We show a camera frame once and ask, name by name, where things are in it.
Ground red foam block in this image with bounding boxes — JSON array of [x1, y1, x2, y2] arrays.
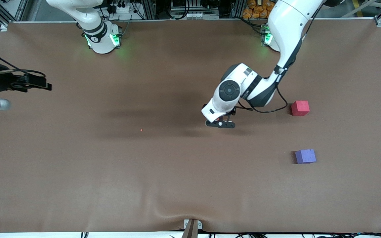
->
[[291, 100, 310, 116]]

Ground purple foam block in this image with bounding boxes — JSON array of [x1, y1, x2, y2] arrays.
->
[[295, 149, 317, 164]]

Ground white socket strip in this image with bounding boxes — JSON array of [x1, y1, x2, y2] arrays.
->
[[186, 12, 218, 19]]

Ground large fabric table mat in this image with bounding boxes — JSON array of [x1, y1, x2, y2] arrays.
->
[[0, 18, 381, 233]]

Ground pile of orange lumpy items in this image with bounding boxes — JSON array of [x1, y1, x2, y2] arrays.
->
[[242, 0, 278, 19]]

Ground white power strip with plugs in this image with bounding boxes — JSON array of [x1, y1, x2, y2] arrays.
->
[[110, 3, 132, 14]]

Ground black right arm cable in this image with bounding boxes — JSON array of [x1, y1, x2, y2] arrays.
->
[[0, 45, 47, 80]]

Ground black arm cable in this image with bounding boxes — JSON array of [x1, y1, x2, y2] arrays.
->
[[237, 0, 325, 114], [0, 45, 47, 80]]

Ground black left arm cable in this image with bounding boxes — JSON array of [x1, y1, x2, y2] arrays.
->
[[237, 0, 325, 114]]

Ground aluminium frame post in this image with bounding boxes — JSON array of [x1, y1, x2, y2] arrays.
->
[[143, 0, 156, 20], [232, 0, 245, 19]]

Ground metal clamp bracket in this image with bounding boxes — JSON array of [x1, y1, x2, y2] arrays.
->
[[183, 219, 203, 238]]

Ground black floor cables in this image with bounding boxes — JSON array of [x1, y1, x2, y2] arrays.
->
[[237, 232, 381, 238]]

